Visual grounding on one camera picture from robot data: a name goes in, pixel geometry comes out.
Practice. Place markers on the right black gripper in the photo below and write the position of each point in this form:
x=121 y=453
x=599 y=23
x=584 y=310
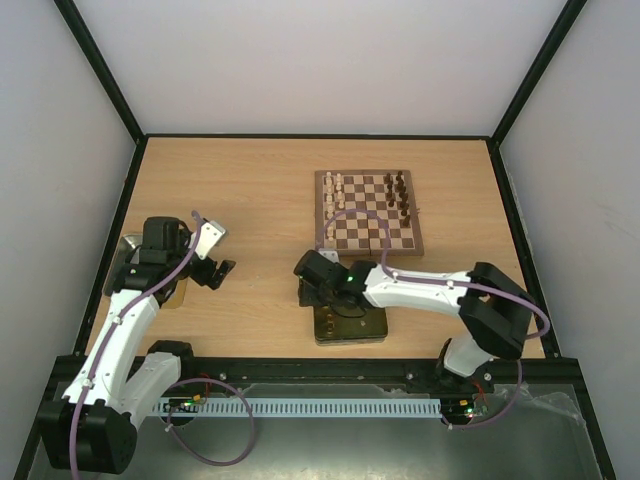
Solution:
x=307 y=292

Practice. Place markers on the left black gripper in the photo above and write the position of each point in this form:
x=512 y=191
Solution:
x=204 y=277

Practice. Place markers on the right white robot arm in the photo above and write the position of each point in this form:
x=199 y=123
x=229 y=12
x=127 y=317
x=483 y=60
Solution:
x=487 y=301

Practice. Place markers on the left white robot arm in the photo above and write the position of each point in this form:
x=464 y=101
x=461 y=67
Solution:
x=94 y=425

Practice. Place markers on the wooden chess board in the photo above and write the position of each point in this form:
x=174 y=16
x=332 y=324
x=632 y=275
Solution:
x=372 y=226

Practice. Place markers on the dark chess pieces on board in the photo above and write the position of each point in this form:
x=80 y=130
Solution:
x=397 y=197

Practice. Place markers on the gold metal tin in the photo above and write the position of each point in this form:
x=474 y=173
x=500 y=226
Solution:
x=350 y=327

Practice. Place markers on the silver metal tray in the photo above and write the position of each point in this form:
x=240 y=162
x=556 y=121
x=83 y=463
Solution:
x=141 y=263

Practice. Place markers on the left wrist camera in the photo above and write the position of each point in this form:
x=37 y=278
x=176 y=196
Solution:
x=208 y=235

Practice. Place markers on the white slotted cable duct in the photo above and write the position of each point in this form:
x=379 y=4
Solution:
x=406 y=408

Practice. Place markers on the metal base plate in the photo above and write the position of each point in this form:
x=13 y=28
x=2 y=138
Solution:
x=528 y=434

